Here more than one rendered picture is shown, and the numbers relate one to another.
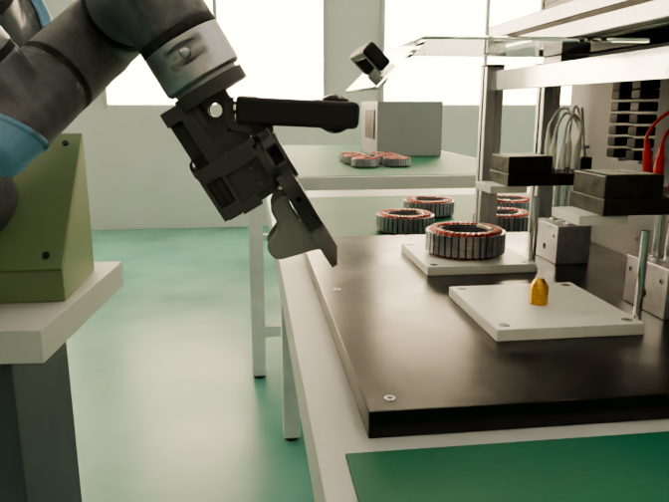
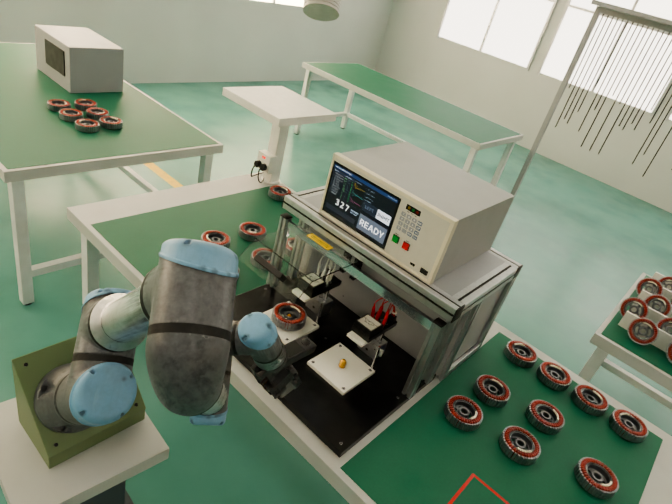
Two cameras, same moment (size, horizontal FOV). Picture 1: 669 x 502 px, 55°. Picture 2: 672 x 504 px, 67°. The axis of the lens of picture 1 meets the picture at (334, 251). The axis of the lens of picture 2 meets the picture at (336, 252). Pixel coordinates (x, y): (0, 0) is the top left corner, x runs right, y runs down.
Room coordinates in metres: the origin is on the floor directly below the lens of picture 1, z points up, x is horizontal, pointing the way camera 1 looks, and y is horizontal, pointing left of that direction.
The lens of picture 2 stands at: (-0.03, 0.72, 1.84)
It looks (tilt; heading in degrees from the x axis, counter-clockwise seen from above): 31 degrees down; 311
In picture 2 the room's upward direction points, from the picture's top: 16 degrees clockwise
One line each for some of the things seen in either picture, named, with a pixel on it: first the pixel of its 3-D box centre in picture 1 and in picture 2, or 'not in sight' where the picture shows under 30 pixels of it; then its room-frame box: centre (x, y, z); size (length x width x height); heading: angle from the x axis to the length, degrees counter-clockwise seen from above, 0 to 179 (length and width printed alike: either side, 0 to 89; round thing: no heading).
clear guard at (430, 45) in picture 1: (479, 69); (306, 257); (0.89, -0.19, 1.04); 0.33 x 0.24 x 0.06; 97
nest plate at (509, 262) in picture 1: (464, 256); (287, 322); (0.89, -0.19, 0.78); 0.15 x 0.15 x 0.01; 7
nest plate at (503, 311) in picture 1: (538, 308); (341, 367); (0.65, -0.22, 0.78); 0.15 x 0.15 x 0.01; 7
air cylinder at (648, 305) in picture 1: (665, 284); (372, 344); (0.67, -0.36, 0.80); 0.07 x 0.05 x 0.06; 7
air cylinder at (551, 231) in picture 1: (560, 239); (319, 302); (0.91, -0.33, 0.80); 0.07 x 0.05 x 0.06; 7
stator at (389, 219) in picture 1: (404, 221); not in sight; (1.22, -0.14, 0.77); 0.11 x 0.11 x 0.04
